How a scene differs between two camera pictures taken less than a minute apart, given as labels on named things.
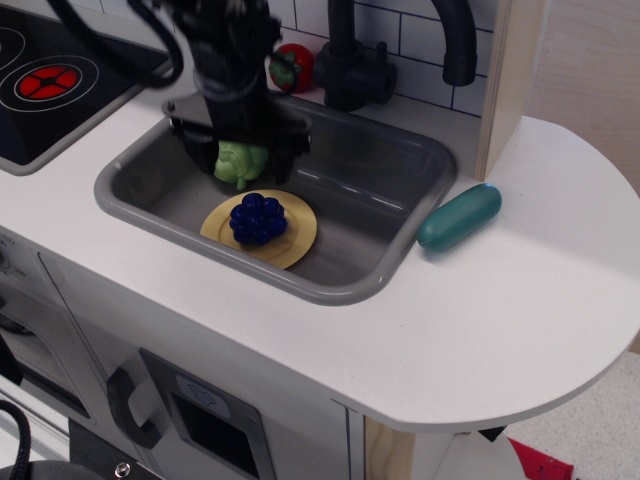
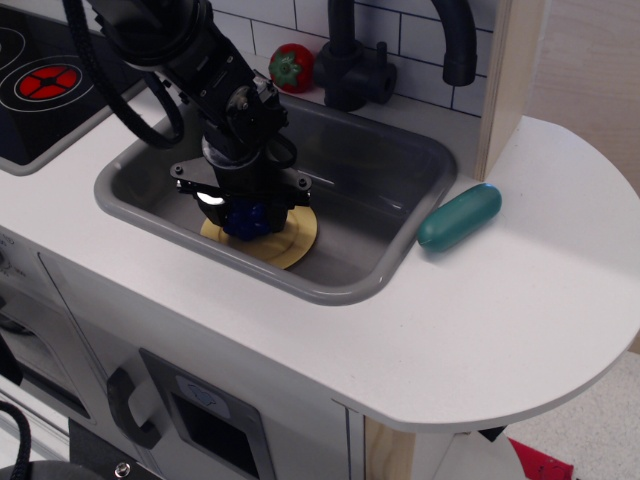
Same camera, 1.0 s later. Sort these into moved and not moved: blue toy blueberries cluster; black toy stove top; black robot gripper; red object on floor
Moved: black robot gripper
Not moved: black toy stove top; blue toy blueberries cluster; red object on floor
